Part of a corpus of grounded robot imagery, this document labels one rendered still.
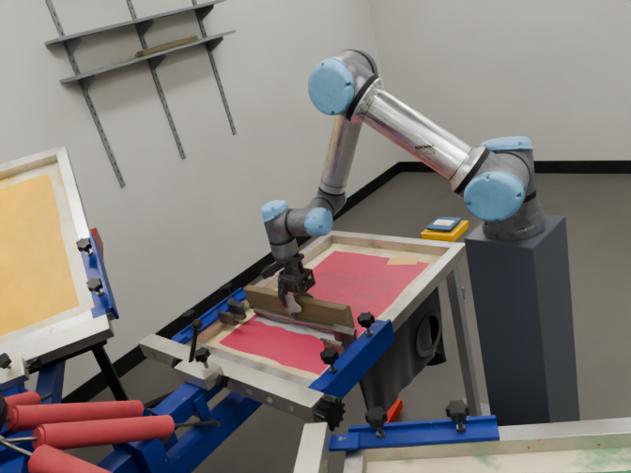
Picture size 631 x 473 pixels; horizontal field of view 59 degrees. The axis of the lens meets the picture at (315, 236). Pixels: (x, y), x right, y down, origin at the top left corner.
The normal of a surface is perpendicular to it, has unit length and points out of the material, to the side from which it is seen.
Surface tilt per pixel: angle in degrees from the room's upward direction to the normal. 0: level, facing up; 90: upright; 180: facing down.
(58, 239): 32
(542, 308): 90
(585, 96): 90
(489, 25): 90
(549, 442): 90
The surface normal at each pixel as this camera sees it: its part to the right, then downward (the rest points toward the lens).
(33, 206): -0.02, -0.60
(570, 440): -0.15, 0.43
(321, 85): -0.54, 0.37
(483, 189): -0.32, 0.53
